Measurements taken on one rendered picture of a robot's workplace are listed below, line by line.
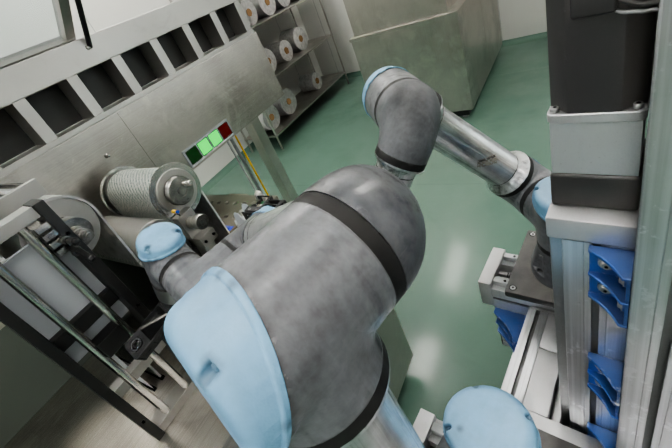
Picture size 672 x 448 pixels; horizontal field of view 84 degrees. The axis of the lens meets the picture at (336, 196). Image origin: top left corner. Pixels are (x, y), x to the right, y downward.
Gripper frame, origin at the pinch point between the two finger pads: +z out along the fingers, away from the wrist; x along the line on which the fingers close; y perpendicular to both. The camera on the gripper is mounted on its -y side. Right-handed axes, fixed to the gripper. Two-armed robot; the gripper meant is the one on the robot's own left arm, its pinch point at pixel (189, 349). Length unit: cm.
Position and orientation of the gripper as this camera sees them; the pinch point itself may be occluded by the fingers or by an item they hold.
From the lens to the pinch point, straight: 96.1
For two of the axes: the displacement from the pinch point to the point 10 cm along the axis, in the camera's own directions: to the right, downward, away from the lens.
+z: -0.5, 7.7, 6.4
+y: 6.2, -4.8, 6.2
